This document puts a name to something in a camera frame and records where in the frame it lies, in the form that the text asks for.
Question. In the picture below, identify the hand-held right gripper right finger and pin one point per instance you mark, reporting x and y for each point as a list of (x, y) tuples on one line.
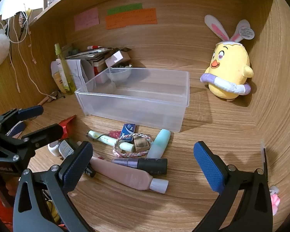
[(207, 169)]

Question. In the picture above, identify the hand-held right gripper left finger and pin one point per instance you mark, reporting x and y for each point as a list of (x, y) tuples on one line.
[(75, 166)]

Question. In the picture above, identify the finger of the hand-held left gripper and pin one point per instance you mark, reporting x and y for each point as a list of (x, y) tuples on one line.
[(46, 133), (31, 112)]

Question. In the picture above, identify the white small jar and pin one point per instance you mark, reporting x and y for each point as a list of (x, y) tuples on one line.
[(53, 148)]

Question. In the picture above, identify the white small labelled bottle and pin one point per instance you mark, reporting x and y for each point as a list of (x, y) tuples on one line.
[(65, 149)]

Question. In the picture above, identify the red foil packet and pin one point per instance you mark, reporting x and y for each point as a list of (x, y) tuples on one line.
[(67, 125)]

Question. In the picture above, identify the pale green tube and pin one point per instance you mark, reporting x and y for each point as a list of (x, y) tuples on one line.
[(104, 139)]

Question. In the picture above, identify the red pink hair clip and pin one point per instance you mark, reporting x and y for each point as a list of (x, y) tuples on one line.
[(114, 134)]

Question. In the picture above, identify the pink tube white cap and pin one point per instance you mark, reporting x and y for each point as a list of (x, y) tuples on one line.
[(125, 176)]

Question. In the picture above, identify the teal small bottle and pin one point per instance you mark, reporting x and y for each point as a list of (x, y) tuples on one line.
[(159, 145)]

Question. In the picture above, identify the purple black cosmetic tube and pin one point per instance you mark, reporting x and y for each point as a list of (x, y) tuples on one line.
[(152, 165)]

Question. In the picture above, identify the blue small box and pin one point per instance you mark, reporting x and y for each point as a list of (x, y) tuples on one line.
[(127, 131)]

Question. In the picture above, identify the brown small box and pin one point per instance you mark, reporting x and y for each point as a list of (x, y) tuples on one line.
[(140, 145)]

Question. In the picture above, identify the clear plastic bin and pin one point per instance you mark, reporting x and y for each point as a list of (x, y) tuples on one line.
[(135, 106)]

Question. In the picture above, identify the person's left hand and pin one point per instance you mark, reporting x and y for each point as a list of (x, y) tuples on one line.
[(11, 186)]

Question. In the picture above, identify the black clip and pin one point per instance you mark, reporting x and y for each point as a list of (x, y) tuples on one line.
[(90, 171)]

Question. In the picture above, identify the cream lotion tube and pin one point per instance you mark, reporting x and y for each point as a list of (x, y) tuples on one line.
[(58, 82)]

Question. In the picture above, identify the yellow-green spray bottle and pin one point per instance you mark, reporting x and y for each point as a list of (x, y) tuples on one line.
[(67, 77)]

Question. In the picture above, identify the white folded papers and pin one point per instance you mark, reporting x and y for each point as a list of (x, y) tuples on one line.
[(76, 72)]

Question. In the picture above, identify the dark green jar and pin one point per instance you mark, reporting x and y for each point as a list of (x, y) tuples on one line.
[(72, 52)]

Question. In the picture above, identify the pink white soft item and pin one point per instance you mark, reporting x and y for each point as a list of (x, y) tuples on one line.
[(275, 200)]

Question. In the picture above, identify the red box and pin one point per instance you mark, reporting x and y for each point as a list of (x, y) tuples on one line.
[(98, 71)]

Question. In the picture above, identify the stack of leaflets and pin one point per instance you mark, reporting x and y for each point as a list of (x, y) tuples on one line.
[(91, 54)]

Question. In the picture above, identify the red white marker pen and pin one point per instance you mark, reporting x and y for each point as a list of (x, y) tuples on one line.
[(94, 46)]

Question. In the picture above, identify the clear small bowl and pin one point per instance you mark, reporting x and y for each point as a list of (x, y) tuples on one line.
[(118, 76)]

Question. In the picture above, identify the white small open carton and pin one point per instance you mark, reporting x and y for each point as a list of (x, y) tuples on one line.
[(116, 58)]

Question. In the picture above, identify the pile of metal clips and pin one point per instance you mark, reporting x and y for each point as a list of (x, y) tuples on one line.
[(124, 65)]

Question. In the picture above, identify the yellow chick plush toy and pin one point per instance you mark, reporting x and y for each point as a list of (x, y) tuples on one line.
[(229, 62)]

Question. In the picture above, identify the pink paper note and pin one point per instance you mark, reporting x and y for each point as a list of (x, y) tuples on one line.
[(87, 18)]

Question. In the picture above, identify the orange paper note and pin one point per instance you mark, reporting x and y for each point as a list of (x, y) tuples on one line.
[(131, 20)]

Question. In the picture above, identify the green paper note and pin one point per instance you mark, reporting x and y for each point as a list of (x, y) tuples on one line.
[(124, 8)]

